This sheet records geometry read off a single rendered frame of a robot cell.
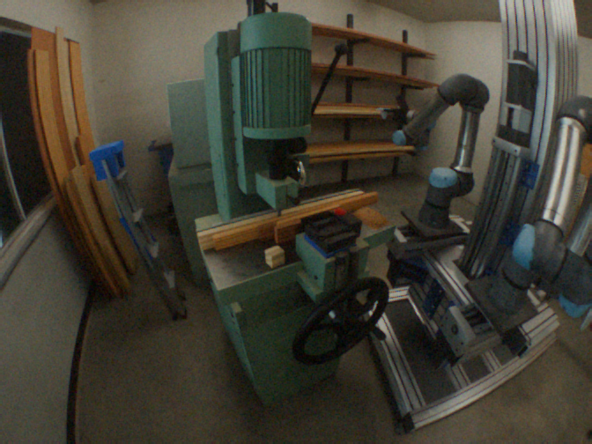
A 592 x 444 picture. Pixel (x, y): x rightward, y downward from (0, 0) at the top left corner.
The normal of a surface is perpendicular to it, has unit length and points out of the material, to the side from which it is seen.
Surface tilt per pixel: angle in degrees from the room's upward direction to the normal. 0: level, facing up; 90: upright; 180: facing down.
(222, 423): 0
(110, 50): 90
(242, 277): 0
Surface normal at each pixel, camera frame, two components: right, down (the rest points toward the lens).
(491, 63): -0.93, 0.19
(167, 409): 0.00, -0.86
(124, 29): 0.38, 0.46
